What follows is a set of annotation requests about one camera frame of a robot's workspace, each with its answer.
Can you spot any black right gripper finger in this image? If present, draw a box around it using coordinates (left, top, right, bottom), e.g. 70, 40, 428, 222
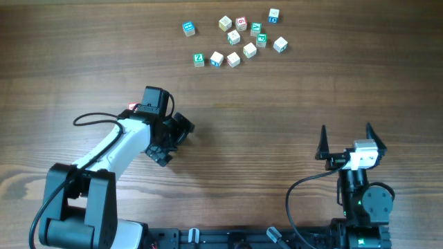
365, 122, 386, 150
316, 125, 329, 155

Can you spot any red letter A block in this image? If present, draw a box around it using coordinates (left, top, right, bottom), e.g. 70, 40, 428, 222
127, 102, 139, 110

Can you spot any wooden block red picture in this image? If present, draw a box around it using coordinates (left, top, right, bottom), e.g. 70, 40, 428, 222
227, 52, 240, 68

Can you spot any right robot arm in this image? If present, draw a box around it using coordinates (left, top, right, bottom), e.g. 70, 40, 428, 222
315, 124, 395, 249

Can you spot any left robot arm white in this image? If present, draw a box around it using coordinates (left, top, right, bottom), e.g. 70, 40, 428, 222
28, 86, 195, 248

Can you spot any green letter Z block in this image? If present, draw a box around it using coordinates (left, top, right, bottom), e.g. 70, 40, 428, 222
192, 53, 205, 67

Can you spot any blue top wooden block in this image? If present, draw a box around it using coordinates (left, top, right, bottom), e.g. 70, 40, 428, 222
182, 21, 196, 37

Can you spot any wooden block yellow green picture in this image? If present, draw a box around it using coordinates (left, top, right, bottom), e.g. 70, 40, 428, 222
243, 42, 257, 59

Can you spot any wooden block green side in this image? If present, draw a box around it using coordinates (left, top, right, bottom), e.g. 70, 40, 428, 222
227, 30, 241, 46

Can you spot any wooden block right end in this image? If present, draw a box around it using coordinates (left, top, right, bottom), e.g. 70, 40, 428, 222
273, 37, 288, 53

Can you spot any green letter F block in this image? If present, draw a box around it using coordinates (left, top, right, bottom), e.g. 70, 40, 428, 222
256, 33, 267, 48

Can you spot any red number 9 block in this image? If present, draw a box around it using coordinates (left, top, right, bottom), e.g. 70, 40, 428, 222
235, 17, 248, 32

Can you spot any green letter V block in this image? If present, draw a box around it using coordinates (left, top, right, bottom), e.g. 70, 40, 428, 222
250, 22, 262, 37

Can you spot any wooden block blue C side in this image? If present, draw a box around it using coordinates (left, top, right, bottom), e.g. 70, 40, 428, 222
268, 8, 280, 24

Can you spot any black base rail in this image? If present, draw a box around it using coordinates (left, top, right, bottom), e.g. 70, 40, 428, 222
138, 224, 392, 249

